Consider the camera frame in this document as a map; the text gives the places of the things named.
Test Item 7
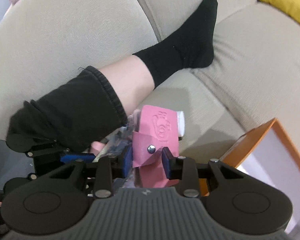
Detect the glitter hand mirror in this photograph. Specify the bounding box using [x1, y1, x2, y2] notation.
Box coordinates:
[101, 127, 134, 191]

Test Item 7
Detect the pink leather card holder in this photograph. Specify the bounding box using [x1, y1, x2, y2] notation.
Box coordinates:
[132, 105, 185, 188]

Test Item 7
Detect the pink handheld fan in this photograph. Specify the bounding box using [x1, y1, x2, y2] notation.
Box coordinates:
[89, 141, 105, 156]

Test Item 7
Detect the left leg black sock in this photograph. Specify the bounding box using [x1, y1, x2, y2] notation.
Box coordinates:
[6, 0, 218, 152]

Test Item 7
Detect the orange cardboard box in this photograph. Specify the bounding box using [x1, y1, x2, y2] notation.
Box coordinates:
[199, 117, 300, 233]

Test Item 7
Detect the beige sofa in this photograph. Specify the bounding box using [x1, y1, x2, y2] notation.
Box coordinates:
[0, 0, 300, 161]

